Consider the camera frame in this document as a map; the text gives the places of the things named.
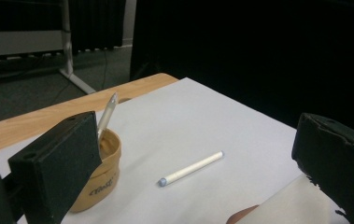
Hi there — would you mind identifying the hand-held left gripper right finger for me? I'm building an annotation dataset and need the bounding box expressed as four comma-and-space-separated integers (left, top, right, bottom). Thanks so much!
290, 112, 354, 224

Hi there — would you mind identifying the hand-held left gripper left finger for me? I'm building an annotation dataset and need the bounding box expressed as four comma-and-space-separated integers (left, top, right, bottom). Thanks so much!
7, 110, 104, 224

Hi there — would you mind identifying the tan round pen holder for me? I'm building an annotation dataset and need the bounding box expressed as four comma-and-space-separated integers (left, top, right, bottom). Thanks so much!
68, 128, 122, 214

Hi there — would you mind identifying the clear plastic pen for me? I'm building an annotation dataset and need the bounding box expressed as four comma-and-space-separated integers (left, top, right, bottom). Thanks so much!
96, 91, 120, 141

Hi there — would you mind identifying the white pen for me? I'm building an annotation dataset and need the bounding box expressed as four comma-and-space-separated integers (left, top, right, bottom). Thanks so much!
157, 150, 225, 188

